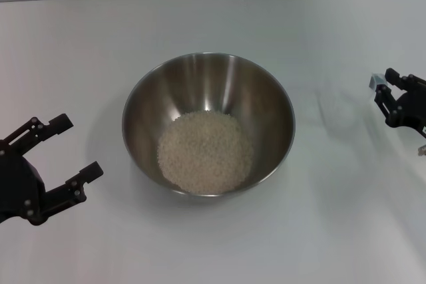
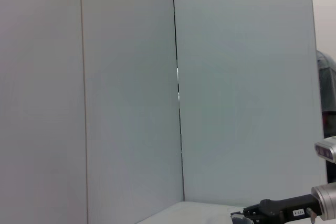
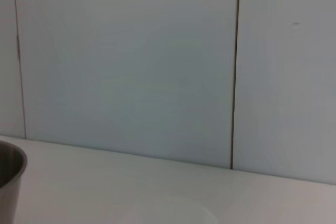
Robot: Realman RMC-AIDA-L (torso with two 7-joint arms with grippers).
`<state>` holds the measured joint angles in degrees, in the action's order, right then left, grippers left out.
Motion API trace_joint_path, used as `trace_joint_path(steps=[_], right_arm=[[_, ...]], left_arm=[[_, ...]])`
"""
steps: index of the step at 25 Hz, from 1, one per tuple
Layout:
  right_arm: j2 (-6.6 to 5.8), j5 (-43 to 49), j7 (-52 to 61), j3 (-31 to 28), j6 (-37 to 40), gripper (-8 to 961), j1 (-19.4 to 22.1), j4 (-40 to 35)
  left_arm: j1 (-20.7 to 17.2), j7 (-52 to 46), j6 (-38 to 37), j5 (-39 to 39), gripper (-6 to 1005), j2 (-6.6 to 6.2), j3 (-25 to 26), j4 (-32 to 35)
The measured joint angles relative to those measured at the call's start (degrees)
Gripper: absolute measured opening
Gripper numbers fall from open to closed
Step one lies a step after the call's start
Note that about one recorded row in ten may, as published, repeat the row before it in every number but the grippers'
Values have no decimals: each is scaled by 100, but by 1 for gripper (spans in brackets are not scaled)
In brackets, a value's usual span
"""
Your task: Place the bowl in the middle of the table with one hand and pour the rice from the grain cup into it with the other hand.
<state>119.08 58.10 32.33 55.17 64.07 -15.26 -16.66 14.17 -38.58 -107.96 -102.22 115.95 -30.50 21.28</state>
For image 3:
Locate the stainless steel mixing bowl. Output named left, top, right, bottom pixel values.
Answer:
left=0, top=141, right=28, bottom=224

